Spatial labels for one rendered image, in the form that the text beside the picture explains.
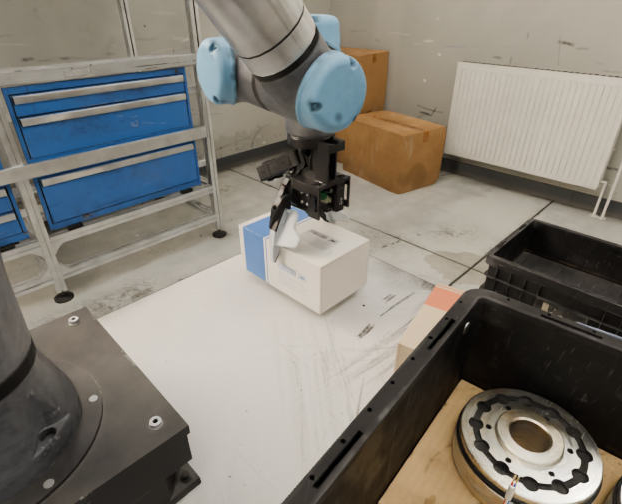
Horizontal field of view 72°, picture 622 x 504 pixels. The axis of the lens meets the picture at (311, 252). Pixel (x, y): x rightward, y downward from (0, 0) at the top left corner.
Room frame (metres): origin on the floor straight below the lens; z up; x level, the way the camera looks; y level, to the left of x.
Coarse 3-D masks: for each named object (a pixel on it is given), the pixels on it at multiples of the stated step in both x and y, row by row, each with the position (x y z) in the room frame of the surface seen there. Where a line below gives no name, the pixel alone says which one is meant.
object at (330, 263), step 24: (264, 216) 0.71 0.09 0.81; (240, 240) 0.68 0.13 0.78; (264, 240) 0.63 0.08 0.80; (312, 240) 0.62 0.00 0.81; (336, 240) 0.62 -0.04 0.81; (360, 240) 0.62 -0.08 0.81; (264, 264) 0.63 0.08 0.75; (288, 264) 0.59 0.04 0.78; (312, 264) 0.55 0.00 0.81; (336, 264) 0.56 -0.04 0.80; (360, 264) 0.61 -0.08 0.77; (288, 288) 0.59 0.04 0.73; (312, 288) 0.55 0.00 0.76; (336, 288) 0.56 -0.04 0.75
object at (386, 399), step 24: (456, 312) 0.28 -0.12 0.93; (528, 312) 0.28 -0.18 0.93; (432, 336) 0.25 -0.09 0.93; (576, 336) 0.26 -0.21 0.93; (600, 336) 0.25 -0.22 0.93; (408, 360) 0.23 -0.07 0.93; (432, 360) 0.23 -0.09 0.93; (384, 384) 0.20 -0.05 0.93; (408, 384) 0.20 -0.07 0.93; (384, 408) 0.18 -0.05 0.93; (360, 432) 0.17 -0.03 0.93; (336, 456) 0.15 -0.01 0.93; (312, 480) 0.14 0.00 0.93; (336, 480) 0.14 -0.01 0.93
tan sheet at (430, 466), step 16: (464, 384) 0.29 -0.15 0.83; (448, 400) 0.28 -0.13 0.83; (464, 400) 0.28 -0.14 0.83; (448, 416) 0.26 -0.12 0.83; (432, 432) 0.24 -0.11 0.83; (448, 432) 0.24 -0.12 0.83; (416, 448) 0.23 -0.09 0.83; (432, 448) 0.23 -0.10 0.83; (448, 448) 0.23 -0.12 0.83; (416, 464) 0.21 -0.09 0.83; (432, 464) 0.21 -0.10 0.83; (448, 464) 0.21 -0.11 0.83; (608, 464) 0.21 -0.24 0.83; (400, 480) 0.20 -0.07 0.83; (416, 480) 0.20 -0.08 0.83; (432, 480) 0.20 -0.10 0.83; (448, 480) 0.20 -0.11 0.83; (608, 480) 0.20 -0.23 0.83; (384, 496) 0.19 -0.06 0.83; (400, 496) 0.19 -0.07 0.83; (416, 496) 0.19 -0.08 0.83; (432, 496) 0.19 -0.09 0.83; (448, 496) 0.19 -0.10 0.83; (464, 496) 0.19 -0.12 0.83
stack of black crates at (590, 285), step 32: (544, 224) 1.10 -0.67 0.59; (512, 256) 1.05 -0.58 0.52; (544, 256) 1.08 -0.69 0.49; (576, 256) 1.03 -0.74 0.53; (608, 256) 0.98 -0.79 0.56; (480, 288) 0.93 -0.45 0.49; (512, 288) 0.88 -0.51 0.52; (544, 288) 0.83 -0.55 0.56; (576, 288) 0.78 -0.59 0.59; (608, 288) 0.93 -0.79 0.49; (576, 320) 0.77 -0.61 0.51; (608, 320) 0.73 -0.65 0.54
